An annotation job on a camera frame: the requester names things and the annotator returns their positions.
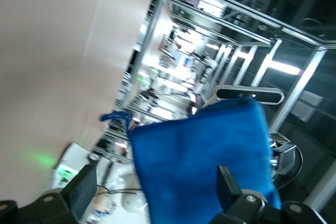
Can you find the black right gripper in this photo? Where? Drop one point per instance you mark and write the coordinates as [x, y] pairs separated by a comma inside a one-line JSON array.
[[287, 158]]

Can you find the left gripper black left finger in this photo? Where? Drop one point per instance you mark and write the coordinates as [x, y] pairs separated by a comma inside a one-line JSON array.
[[81, 190]]

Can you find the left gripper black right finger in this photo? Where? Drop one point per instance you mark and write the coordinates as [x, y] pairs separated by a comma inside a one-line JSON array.
[[228, 192]]

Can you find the blue microfibre towel with loop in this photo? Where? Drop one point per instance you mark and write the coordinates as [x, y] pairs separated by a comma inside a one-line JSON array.
[[197, 155]]

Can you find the white device with green light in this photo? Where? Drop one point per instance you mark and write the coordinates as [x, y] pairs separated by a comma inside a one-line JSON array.
[[71, 161]]

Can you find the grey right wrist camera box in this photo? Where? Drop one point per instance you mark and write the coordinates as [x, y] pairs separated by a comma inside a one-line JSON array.
[[270, 95]]

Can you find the aluminium profile frame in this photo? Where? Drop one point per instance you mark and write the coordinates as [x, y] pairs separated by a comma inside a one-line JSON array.
[[296, 90]]

